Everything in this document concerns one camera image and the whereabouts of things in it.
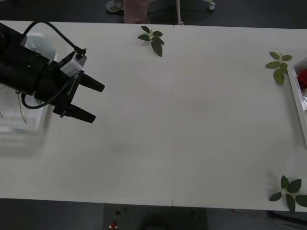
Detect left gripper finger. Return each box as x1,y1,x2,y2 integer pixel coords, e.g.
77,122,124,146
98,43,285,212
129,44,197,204
68,103,97,124
78,72,106,92

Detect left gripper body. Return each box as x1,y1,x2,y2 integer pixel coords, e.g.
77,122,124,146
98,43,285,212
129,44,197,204
34,61,85,118

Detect red rose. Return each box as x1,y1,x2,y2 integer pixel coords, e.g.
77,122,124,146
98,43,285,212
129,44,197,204
296,69,307,94

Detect dark robot base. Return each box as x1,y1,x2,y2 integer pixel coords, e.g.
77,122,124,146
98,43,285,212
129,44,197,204
103,203,208,230

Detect shallow white box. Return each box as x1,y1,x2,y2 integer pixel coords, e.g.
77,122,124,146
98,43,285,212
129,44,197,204
286,57,307,150
0,31,59,135

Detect loose green leaf twig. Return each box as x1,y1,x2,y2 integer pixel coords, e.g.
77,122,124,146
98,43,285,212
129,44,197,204
268,174,307,214
265,51,293,85
137,25,165,58

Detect wheeled stand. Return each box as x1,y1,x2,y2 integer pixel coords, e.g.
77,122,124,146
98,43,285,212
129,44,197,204
176,0,216,26

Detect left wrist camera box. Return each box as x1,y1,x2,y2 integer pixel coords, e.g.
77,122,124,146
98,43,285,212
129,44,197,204
59,51,87,78

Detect black left camera cable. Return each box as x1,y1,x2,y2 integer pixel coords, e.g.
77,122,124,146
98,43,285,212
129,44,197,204
20,21,87,58

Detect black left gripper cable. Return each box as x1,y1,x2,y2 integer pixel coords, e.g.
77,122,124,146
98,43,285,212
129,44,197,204
21,80,74,110

